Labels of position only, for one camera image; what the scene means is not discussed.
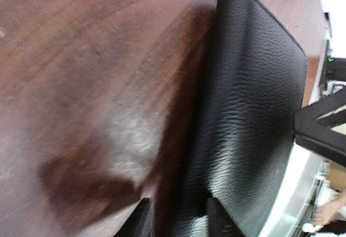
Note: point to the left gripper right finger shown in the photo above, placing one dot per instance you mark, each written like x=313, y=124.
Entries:
x=219, y=222

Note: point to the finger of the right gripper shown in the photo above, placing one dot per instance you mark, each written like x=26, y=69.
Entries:
x=314, y=125

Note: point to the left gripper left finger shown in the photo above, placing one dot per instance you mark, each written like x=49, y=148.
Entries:
x=141, y=221

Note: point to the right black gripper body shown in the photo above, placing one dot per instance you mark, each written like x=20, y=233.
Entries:
x=336, y=69

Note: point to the black zippered tool case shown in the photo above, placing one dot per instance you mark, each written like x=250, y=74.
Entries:
x=254, y=84

